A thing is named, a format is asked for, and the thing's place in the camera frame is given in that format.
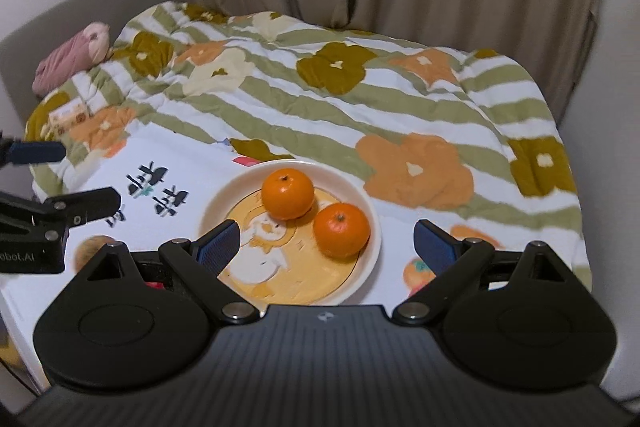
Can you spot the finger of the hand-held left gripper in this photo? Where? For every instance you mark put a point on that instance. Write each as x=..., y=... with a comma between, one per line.
x=85, y=203
x=37, y=152

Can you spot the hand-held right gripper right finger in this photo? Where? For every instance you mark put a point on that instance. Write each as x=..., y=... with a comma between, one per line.
x=434, y=248

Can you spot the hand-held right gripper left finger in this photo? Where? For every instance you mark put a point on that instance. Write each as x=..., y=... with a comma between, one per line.
x=220, y=248

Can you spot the cream ceramic bowl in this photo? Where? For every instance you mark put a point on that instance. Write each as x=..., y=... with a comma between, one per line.
x=295, y=277

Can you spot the small printed box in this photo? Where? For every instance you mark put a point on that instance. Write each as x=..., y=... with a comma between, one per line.
x=70, y=117

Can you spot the orange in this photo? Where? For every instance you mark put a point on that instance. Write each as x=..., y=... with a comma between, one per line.
x=342, y=229
x=287, y=194

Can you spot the white fruit-print cloth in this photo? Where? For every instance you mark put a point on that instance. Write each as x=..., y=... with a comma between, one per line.
x=165, y=157

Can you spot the pink plush toy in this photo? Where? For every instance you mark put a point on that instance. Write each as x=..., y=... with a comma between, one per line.
x=70, y=57

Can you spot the beige upholstered headboard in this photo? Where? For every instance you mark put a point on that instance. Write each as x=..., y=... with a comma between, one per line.
x=75, y=2

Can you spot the floral striped quilt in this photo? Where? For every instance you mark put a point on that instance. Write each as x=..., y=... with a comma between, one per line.
x=320, y=107

